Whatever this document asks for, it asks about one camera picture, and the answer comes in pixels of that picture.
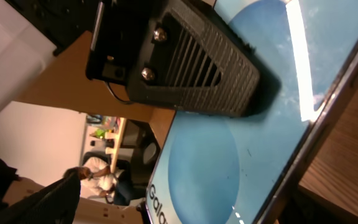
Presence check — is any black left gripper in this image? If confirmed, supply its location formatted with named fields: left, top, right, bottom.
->
left=4, top=0, right=260, bottom=118

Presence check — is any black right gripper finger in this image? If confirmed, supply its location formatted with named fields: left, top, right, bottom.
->
left=0, top=174, right=80, bottom=223

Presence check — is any Galaxy S25 smartphone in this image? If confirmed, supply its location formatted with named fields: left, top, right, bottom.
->
left=145, top=0, right=358, bottom=223

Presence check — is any seated person white shirt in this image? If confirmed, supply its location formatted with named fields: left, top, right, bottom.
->
left=63, top=156, right=135, bottom=206

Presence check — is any wooden shelf with items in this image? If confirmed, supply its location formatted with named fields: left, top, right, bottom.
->
left=83, top=117, right=127, bottom=172

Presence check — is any black office chair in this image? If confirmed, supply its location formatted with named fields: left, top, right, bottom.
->
left=83, top=139, right=160, bottom=189

